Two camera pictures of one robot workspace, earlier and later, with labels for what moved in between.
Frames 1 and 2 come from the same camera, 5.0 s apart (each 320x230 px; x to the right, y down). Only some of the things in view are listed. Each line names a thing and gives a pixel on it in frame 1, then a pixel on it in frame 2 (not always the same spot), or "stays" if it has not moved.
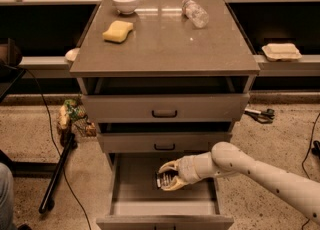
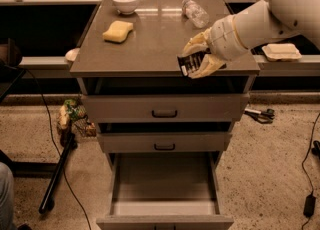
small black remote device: (165, 177) -> (190, 62)
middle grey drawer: (161, 142) stays
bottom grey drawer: (138, 203) stays
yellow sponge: (118, 31) stays
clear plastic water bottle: (194, 12) stays
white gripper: (187, 171) -> (222, 37)
